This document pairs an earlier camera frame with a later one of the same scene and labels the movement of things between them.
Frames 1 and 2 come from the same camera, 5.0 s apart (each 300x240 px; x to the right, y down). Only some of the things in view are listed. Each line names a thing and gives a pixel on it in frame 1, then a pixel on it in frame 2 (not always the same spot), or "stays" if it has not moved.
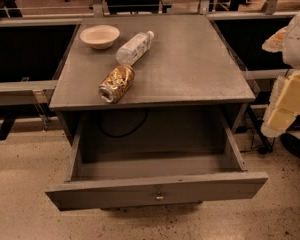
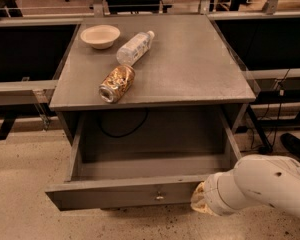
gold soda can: [115, 83] stays
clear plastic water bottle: [134, 48] stays
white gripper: [298, 42] → [212, 193]
